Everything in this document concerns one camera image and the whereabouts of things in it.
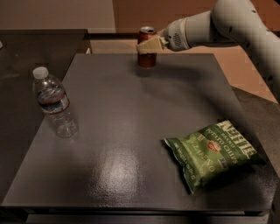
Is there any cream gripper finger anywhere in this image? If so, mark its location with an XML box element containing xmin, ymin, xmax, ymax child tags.
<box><xmin>136</xmin><ymin>35</ymin><xmax>168</xmax><ymax>54</ymax></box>

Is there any red coke can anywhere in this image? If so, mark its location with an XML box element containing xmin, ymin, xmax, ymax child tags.
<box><xmin>137</xmin><ymin>26</ymin><xmax>157</xmax><ymax>68</ymax></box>

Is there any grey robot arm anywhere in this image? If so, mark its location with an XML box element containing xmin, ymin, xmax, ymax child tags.
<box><xmin>136</xmin><ymin>0</ymin><xmax>280</xmax><ymax>101</ymax></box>

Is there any green jalapeno chip bag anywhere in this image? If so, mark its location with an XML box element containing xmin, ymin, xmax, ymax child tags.
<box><xmin>164</xmin><ymin>120</ymin><xmax>264</xmax><ymax>193</ymax></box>

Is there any clear plastic water bottle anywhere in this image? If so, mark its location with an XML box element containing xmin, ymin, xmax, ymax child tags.
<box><xmin>32</xmin><ymin>66</ymin><xmax>78</xmax><ymax>138</ymax></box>

